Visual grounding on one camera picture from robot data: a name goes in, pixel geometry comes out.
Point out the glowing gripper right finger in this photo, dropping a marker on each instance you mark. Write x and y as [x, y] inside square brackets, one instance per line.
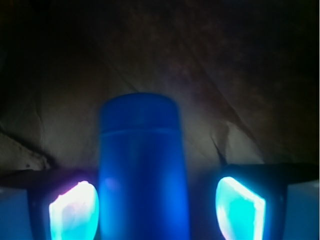
[269, 201]

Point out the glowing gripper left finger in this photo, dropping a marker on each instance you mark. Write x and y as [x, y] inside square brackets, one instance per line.
[54, 204]

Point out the blue plastic bottle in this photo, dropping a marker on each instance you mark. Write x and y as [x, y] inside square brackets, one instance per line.
[143, 188]

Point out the brown paper bag tray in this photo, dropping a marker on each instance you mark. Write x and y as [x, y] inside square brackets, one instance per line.
[245, 74]

